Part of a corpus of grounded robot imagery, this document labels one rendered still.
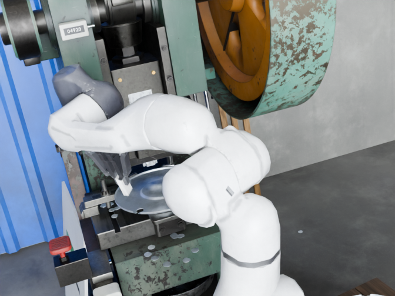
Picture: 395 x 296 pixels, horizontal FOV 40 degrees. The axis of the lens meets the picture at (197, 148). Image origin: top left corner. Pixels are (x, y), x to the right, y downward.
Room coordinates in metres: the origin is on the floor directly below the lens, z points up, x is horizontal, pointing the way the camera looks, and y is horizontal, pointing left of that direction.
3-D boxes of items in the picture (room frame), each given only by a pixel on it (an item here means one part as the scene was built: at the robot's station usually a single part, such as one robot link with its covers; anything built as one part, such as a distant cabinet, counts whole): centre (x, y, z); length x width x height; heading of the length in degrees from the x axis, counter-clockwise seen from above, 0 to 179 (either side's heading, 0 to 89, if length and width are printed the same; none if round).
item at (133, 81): (1.57, 0.15, 1.04); 0.17 x 0.15 x 0.30; 15
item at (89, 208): (1.56, 0.33, 0.76); 0.17 x 0.06 x 0.10; 105
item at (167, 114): (0.92, -0.03, 1.15); 0.18 x 0.16 x 0.19; 37
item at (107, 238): (1.61, 0.16, 0.68); 0.45 x 0.30 x 0.06; 105
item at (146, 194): (1.48, 0.13, 0.78); 0.29 x 0.29 x 0.01
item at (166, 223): (1.44, 0.12, 0.72); 0.25 x 0.14 x 0.14; 15
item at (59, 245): (1.30, 0.42, 0.72); 0.07 x 0.06 x 0.08; 15
